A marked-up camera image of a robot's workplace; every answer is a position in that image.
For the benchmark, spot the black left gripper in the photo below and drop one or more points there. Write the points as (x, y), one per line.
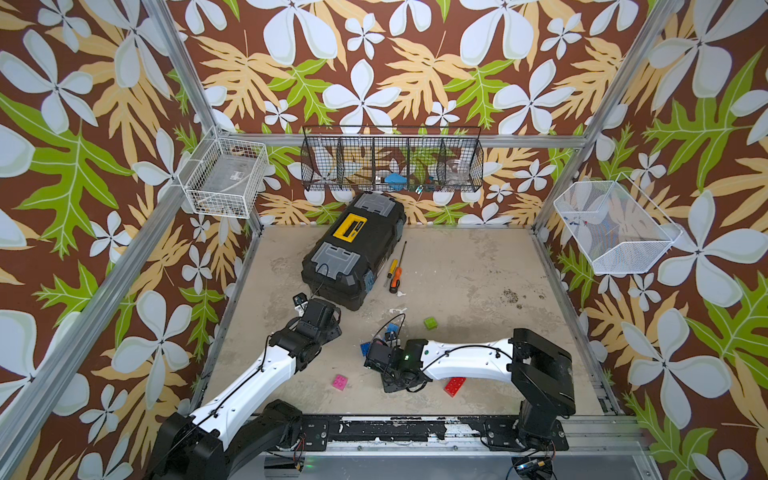
(334, 328)

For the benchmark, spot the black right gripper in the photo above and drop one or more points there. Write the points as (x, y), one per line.
(389, 388)

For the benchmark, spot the red long lego brick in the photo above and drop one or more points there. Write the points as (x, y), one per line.
(454, 385)

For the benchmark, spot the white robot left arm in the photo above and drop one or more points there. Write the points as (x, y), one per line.
(225, 434)

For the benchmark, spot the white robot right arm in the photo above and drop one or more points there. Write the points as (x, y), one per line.
(540, 370)

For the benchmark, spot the lime green lego brick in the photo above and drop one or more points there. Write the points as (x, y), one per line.
(430, 323)

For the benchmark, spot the magenta lego brick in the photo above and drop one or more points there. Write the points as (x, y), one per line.
(340, 382)

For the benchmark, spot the black toolbox with yellow label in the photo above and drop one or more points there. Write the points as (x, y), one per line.
(346, 261)

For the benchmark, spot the blue object in basket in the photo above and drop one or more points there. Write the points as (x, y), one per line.
(396, 182)

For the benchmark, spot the orange handled screwdriver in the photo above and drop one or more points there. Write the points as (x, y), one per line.
(395, 281)

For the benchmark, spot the yellow handled screwdriver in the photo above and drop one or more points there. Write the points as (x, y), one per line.
(395, 263)

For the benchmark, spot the black mounting rail base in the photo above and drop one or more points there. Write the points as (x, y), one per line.
(496, 432)

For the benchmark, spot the black wire basket back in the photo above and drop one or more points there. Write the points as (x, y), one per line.
(432, 158)

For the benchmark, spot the white wire basket left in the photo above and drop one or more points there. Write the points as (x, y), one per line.
(223, 175)

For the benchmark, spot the white wire basket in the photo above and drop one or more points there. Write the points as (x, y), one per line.
(223, 175)
(616, 225)

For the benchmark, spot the white wire basket right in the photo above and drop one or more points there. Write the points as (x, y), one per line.
(616, 225)

